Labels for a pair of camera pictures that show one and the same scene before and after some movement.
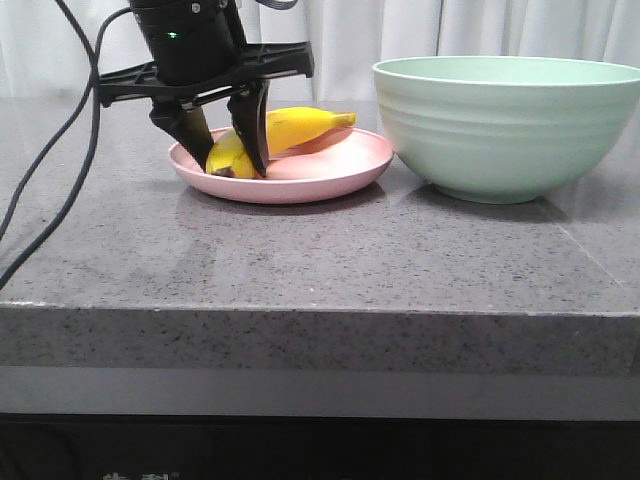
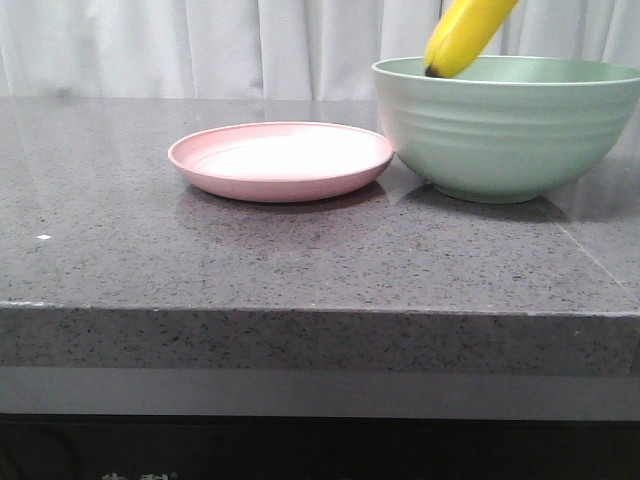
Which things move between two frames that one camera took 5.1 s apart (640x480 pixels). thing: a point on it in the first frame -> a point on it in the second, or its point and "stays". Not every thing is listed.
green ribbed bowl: (500, 130) stays
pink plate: (323, 166) stays
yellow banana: (286, 128) -> (463, 34)
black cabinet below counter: (57, 446) stays
